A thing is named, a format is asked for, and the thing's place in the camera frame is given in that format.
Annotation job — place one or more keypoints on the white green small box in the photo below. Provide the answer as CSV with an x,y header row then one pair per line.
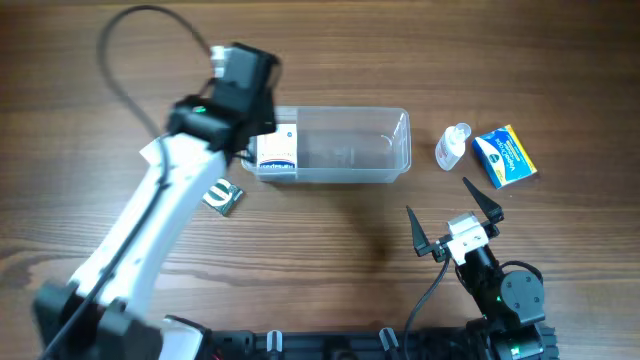
x,y
151,153

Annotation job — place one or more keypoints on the blue yellow VapoDrops box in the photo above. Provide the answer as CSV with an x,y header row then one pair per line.
x,y
503,156

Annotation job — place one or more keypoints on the dark green round-logo box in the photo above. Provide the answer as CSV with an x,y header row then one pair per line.
x,y
223,196

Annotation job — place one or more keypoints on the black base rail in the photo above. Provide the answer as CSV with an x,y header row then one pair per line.
x,y
429,343

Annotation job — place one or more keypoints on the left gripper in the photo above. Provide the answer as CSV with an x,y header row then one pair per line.
x,y
261,118

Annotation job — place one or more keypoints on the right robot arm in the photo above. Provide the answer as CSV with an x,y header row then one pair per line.
x,y
510,295

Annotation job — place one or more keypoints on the Hansaplast plaster box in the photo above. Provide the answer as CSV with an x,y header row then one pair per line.
x,y
278,150

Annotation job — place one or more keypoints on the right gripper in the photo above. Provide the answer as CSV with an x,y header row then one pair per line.
x,y
445,247

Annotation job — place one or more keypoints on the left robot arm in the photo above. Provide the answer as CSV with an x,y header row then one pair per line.
x,y
101,312

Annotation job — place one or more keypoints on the clear plastic container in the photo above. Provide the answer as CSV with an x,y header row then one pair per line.
x,y
342,145

